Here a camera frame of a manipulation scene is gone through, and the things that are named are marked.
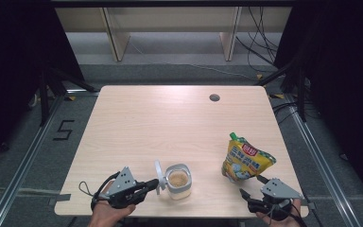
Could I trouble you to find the light wooden shelf unit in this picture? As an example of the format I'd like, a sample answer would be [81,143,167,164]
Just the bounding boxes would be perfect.
[56,7,293,62]

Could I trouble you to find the clear jar with white lid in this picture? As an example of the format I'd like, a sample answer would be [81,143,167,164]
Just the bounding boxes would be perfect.
[153,159,194,201]

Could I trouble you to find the black curtain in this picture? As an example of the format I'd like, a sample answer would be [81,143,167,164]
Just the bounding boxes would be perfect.
[0,0,87,173]
[273,0,363,210]

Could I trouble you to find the person's left hand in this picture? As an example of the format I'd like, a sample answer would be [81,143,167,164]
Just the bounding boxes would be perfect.
[87,182,137,227]

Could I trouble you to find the yellow seasoning pouch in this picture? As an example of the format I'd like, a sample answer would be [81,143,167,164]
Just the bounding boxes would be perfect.
[221,131,278,184]

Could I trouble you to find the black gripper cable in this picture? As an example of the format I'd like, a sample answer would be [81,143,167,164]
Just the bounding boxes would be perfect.
[264,198,320,227]
[90,170,122,211]

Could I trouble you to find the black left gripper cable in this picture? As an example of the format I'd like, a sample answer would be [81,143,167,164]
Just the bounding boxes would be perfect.
[90,170,122,211]

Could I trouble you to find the person's right hand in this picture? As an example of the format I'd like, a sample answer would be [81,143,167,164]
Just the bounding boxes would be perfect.
[254,198,310,227]

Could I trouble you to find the black metal stand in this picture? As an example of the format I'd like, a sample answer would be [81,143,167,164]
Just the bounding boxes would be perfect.
[38,66,100,128]
[253,56,308,123]

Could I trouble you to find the bundle of black cables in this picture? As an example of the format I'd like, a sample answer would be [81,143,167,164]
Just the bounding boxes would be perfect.
[235,7,280,74]

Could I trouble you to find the metal floor rail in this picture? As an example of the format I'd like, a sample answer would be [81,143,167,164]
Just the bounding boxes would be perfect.
[0,94,64,227]
[284,94,357,227]

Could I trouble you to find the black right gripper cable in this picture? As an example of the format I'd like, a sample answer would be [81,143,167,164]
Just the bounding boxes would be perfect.
[264,198,320,227]

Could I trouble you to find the thin grey cord loop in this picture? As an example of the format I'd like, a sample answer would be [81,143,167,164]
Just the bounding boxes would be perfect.
[78,181,95,198]

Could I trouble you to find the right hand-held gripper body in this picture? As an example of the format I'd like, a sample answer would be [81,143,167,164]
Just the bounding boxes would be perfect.
[246,177,304,221]

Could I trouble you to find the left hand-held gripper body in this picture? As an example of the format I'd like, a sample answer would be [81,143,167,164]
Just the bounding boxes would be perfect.
[97,166,147,210]

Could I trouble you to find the black floor cables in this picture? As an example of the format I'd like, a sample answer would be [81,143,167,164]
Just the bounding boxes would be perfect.
[271,101,298,126]

